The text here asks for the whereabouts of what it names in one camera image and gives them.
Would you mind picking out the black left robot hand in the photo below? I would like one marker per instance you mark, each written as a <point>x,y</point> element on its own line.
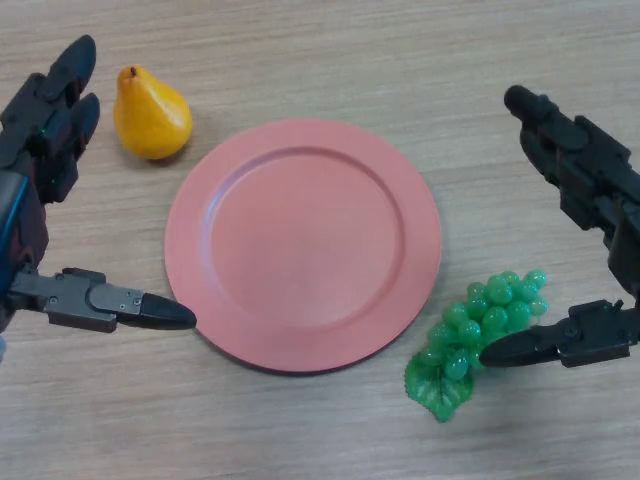
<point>35,150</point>

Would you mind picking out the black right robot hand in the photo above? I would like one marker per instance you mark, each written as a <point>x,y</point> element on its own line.
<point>580,150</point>

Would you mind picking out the green grape bunch with leaf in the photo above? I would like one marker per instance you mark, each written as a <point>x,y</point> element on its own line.
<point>470,325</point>

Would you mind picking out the pink round plate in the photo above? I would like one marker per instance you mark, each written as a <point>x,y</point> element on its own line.
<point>300,245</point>

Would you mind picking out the yellow pear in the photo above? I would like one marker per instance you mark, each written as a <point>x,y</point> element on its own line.
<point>150,117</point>

